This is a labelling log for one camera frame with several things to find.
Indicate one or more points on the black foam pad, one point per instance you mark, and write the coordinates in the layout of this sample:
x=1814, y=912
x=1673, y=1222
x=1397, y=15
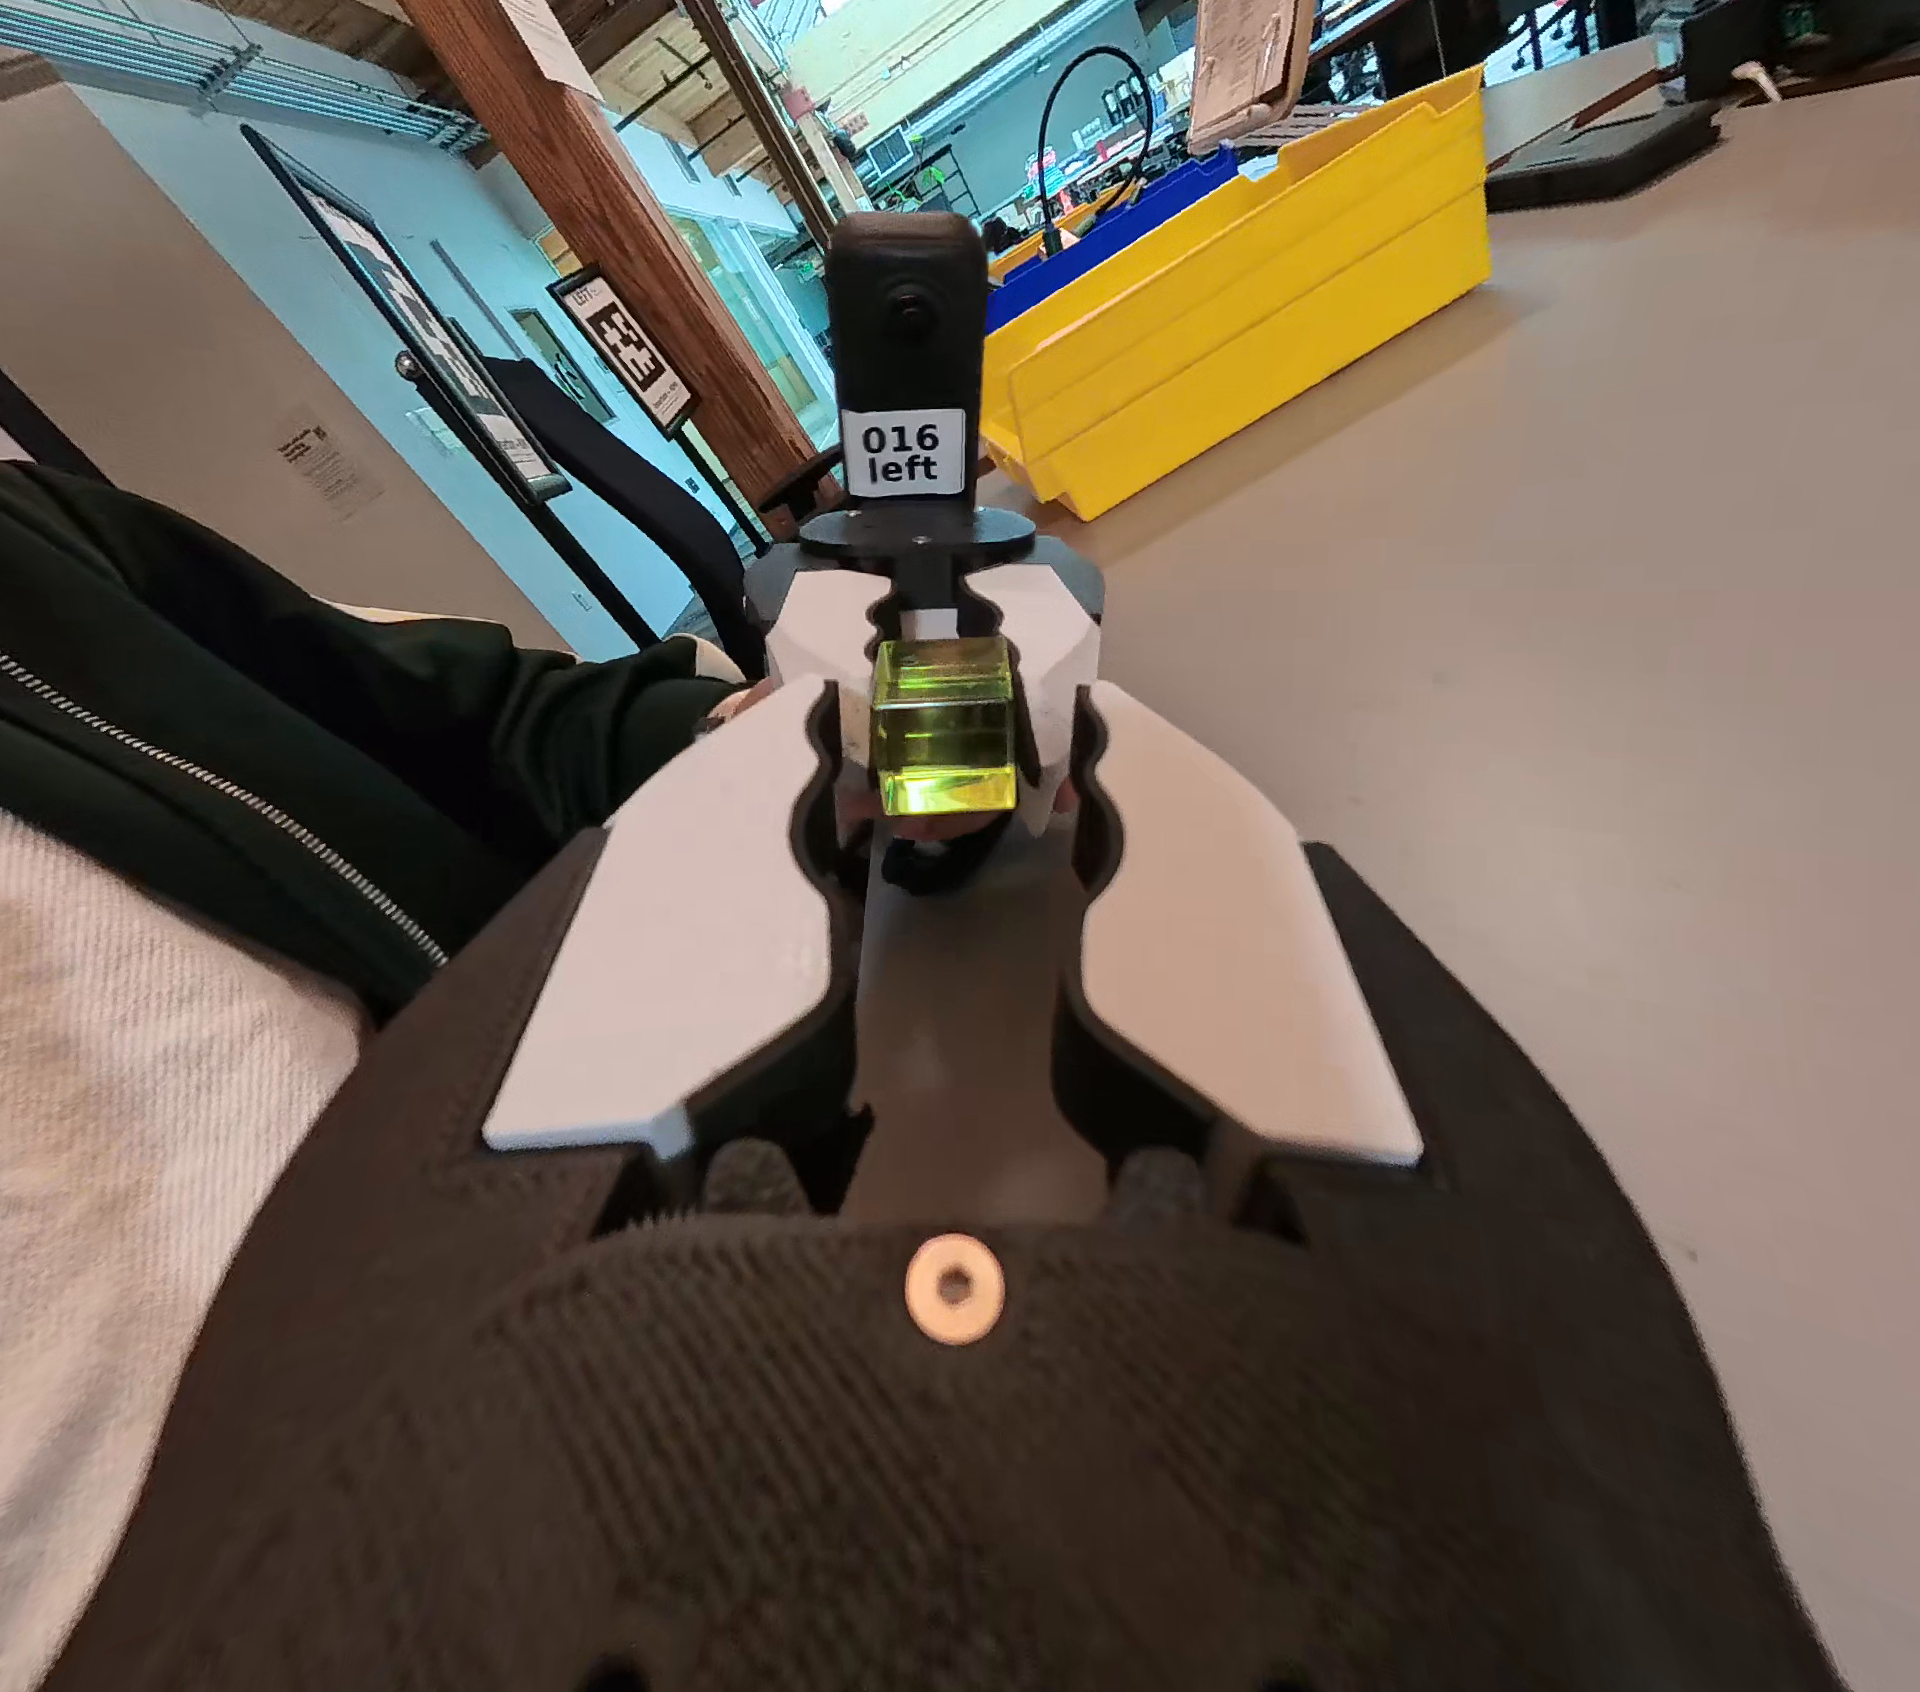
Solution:
x=1605, y=154

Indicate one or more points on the framed marker sign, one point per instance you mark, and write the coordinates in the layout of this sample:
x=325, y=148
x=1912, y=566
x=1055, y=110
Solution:
x=630, y=350

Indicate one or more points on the small wall label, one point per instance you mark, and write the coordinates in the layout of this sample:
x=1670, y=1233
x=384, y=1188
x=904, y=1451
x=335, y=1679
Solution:
x=330, y=470

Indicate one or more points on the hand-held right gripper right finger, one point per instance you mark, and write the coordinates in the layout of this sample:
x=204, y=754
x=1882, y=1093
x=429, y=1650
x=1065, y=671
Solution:
x=1230, y=957

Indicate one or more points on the black framed glass door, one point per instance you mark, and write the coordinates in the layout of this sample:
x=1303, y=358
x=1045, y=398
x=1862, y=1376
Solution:
x=390, y=296

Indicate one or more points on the black office chair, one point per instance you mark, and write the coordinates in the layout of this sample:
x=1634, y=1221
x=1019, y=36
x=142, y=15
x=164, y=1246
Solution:
x=601, y=492

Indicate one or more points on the thin wooden post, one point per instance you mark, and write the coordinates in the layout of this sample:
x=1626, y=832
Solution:
x=750, y=103

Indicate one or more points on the blue plastic bin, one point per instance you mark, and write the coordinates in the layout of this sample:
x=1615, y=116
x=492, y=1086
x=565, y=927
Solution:
x=1110, y=222

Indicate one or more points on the grey desk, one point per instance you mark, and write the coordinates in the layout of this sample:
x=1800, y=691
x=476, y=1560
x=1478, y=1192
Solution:
x=1501, y=702

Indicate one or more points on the thick wooden post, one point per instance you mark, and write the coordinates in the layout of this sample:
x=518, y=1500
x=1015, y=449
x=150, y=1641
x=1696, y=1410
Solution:
x=570, y=163

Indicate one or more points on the white shirt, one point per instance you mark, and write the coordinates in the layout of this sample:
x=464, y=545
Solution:
x=134, y=1122

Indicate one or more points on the green transparent cube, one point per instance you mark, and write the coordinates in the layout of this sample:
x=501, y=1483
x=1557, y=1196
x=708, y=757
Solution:
x=952, y=733

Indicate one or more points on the person's left hand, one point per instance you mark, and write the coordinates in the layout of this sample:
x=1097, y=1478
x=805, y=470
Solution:
x=863, y=831

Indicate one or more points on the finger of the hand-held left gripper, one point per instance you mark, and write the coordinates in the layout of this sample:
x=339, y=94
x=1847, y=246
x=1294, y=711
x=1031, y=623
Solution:
x=1058, y=635
x=822, y=626

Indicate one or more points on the yellow plastic bin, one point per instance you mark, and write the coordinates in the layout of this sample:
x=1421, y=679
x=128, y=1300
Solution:
x=1275, y=266

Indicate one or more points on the person's left forearm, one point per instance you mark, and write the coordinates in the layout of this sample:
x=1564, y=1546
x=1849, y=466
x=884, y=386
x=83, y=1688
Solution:
x=524, y=702

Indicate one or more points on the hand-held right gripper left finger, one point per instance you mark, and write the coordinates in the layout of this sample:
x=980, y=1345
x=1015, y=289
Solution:
x=675, y=942

